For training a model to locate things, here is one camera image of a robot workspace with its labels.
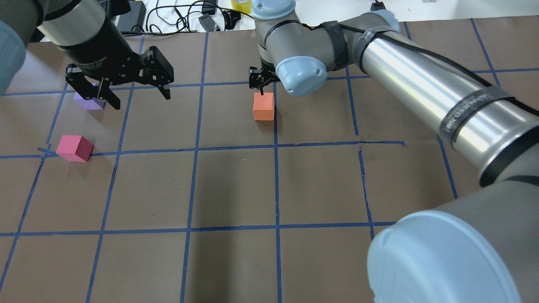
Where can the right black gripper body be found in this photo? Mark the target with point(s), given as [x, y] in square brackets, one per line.
[257, 78]

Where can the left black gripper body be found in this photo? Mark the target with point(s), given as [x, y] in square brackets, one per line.
[100, 54]

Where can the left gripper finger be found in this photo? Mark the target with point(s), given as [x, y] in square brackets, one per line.
[161, 82]
[88, 91]

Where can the orange foam cube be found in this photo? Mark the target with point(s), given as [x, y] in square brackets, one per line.
[263, 106]

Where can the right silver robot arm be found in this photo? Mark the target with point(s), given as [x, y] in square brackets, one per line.
[479, 248]

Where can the purple foam cube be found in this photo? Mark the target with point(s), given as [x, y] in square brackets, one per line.
[91, 104]

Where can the red foam cube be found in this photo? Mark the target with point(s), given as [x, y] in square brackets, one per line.
[74, 148]

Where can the yellow tape roll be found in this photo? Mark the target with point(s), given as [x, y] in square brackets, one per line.
[242, 5]

